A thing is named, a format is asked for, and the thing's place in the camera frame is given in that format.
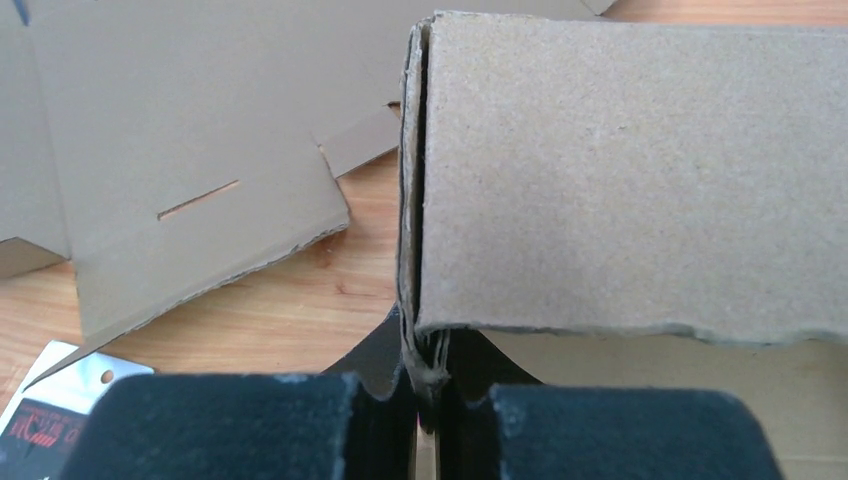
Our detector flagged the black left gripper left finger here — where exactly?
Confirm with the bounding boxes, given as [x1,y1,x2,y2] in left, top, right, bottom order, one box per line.
[60,309,416,479]

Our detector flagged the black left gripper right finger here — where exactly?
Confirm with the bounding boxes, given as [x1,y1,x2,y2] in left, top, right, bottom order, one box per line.
[438,330,782,479]

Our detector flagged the brown cardboard box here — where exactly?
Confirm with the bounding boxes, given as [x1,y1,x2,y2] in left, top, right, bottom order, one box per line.
[397,12,847,479]

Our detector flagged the flat cardboard box blank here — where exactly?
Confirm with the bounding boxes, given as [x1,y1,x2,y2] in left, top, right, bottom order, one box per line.
[1,1,609,376]

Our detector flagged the black star packet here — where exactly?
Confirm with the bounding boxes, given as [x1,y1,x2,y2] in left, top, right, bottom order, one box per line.
[1,340,154,480]

